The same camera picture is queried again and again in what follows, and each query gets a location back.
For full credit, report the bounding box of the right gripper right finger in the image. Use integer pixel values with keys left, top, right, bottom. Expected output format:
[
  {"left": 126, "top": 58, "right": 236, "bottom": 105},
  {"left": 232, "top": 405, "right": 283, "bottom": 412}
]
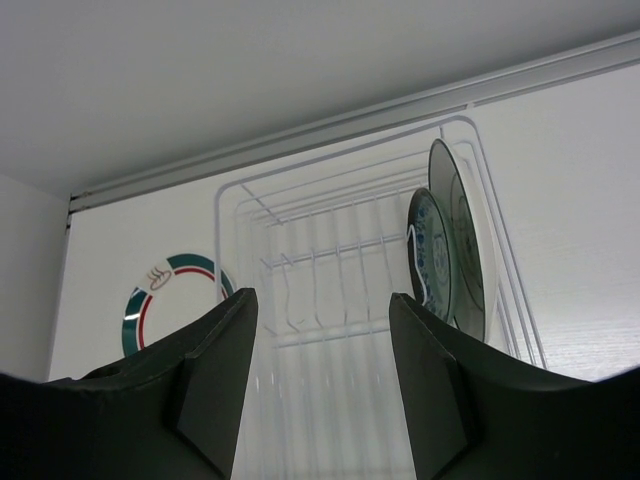
[{"left": 389, "top": 293, "right": 639, "bottom": 479}]

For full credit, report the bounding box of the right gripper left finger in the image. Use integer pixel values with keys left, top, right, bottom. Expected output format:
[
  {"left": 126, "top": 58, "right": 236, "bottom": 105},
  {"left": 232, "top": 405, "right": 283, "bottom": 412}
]
[{"left": 1, "top": 288, "right": 258, "bottom": 479}]

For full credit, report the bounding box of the blue patterned green plate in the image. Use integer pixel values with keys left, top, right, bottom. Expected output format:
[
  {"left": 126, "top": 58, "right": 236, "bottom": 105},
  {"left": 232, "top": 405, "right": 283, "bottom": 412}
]
[{"left": 406, "top": 187, "right": 460, "bottom": 326}]

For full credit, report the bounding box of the white plate with dark rim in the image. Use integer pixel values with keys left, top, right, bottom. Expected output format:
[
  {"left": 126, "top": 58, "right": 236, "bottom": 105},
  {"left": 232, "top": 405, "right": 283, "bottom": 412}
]
[{"left": 428, "top": 139, "right": 498, "bottom": 343}]

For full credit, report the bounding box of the far green red rimmed plate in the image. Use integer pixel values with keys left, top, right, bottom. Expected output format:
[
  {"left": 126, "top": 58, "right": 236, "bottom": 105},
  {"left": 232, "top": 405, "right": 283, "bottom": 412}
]
[{"left": 121, "top": 253, "right": 235, "bottom": 357}]

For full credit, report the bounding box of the white wire dish rack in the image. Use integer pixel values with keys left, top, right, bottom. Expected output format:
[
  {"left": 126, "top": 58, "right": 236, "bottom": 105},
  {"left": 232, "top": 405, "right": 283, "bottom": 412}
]
[{"left": 214, "top": 115, "right": 546, "bottom": 479}]

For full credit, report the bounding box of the aluminium table frame rail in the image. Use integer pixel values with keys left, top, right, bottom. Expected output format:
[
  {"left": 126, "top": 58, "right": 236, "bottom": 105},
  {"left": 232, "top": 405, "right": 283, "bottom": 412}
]
[{"left": 68, "top": 31, "right": 639, "bottom": 216}]

